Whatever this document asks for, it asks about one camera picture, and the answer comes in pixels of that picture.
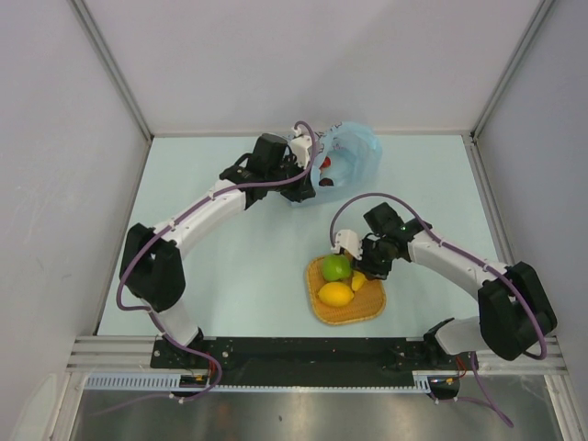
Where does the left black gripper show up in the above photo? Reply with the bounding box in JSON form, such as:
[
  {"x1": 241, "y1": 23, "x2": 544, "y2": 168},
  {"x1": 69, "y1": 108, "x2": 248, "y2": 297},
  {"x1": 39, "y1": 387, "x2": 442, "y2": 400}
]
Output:
[{"x1": 266, "y1": 155, "x2": 315, "y2": 203}]

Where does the yellow fake lemon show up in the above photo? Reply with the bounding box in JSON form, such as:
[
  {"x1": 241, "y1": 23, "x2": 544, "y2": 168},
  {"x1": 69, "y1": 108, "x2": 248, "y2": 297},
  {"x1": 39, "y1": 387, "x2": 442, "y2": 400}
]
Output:
[
  {"x1": 350, "y1": 271, "x2": 368, "y2": 292},
  {"x1": 318, "y1": 281, "x2": 355, "y2": 308}
]

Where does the green fake lime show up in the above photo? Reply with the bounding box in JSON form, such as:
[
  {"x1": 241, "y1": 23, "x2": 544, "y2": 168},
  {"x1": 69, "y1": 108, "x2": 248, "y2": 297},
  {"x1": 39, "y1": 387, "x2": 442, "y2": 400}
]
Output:
[{"x1": 322, "y1": 254, "x2": 352, "y2": 282}]

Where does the woven bamboo tray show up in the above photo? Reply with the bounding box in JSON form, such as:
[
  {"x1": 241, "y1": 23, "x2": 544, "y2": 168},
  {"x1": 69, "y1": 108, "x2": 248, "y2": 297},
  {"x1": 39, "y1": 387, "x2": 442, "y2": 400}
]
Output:
[{"x1": 305, "y1": 254, "x2": 387, "y2": 326}]

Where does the light blue plastic bag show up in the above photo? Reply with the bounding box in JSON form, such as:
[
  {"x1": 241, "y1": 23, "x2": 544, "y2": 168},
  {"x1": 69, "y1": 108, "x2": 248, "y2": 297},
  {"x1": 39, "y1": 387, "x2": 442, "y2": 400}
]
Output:
[{"x1": 289, "y1": 121, "x2": 382, "y2": 208}]

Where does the dark red fake plum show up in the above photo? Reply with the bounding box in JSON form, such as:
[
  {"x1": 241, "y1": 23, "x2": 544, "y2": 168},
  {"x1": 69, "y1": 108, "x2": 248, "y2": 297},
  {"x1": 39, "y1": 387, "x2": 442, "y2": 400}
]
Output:
[{"x1": 319, "y1": 178, "x2": 334, "y2": 187}]

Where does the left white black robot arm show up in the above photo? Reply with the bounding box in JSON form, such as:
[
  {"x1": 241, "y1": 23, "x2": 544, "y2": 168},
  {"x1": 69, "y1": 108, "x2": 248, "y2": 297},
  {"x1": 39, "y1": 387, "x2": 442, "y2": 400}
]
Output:
[{"x1": 118, "y1": 122, "x2": 319, "y2": 368}]

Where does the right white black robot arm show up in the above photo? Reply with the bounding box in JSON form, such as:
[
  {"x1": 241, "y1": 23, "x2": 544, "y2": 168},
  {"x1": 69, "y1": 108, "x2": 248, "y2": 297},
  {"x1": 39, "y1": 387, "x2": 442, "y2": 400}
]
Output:
[{"x1": 334, "y1": 203, "x2": 558, "y2": 368}]

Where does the red cherry tomato bunch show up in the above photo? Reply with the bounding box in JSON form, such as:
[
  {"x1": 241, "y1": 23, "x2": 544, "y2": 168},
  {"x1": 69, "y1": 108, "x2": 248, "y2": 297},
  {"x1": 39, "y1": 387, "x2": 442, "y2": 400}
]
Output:
[{"x1": 320, "y1": 157, "x2": 332, "y2": 169}]

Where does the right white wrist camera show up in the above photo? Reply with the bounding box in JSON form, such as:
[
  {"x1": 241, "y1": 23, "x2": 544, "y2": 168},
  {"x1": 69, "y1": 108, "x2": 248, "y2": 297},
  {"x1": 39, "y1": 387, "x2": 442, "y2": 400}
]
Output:
[{"x1": 331, "y1": 229, "x2": 363, "y2": 260}]

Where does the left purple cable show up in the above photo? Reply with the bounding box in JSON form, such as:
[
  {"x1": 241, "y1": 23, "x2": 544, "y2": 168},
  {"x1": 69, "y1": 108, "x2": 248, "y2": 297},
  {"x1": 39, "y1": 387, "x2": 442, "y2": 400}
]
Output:
[{"x1": 116, "y1": 119, "x2": 322, "y2": 417}]

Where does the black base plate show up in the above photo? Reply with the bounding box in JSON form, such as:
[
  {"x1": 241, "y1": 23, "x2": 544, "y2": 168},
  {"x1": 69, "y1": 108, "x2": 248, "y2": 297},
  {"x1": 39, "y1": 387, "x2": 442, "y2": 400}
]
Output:
[{"x1": 150, "y1": 336, "x2": 469, "y2": 399}]

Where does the white slotted cable duct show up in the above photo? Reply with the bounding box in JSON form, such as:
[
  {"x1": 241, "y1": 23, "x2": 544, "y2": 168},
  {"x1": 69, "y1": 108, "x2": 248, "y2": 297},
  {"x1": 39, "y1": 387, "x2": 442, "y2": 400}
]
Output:
[{"x1": 85, "y1": 372, "x2": 217, "y2": 392}]

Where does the aluminium frame rail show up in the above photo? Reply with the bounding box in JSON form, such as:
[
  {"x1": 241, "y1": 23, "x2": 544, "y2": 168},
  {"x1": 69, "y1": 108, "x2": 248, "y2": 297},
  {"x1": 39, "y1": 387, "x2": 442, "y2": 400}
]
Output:
[{"x1": 67, "y1": 335, "x2": 564, "y2": 372}]

